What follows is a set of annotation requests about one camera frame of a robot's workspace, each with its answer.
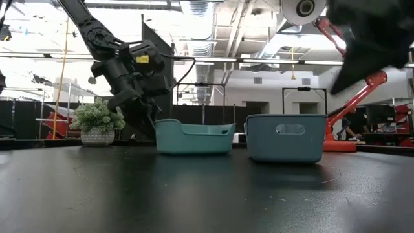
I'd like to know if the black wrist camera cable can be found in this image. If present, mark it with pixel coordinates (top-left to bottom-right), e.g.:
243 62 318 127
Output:
160 53 197 90

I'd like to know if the black curved object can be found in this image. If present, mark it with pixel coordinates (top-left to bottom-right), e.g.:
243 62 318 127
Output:
0 124 19 142

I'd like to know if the black monitor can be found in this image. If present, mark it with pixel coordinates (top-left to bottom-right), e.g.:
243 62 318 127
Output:
367 105 396 124

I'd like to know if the black partition panel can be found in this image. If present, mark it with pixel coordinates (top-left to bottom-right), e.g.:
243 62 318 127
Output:
122 21 176 142

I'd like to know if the yellow hanging cable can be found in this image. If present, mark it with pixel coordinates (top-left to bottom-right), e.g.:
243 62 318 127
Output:
52 17 71 140

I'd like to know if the person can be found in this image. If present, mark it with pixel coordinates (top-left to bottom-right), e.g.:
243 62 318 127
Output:
336 108 369 140

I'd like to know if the teal plastic bin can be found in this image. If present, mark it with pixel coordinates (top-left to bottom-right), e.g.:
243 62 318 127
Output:
154 118 237 155

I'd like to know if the red plastic storage bin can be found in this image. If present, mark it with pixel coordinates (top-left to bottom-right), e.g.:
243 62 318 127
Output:
41 111 82 140

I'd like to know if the red desk lamp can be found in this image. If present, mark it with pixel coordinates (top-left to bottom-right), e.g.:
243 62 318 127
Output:
280 0 388 153

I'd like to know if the green potted plant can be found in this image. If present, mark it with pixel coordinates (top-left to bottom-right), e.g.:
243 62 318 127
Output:
69 96 127 147

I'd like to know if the metal shelf rack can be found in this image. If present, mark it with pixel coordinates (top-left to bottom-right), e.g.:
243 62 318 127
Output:
34 82 83 140

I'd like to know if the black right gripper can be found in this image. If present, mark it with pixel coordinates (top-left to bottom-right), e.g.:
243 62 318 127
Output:
325 0 414 96

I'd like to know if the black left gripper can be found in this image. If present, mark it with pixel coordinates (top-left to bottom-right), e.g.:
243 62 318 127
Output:
89 55 171 139

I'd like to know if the blue plastic bin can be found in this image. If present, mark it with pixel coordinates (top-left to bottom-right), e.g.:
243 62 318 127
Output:
244 113 329 164

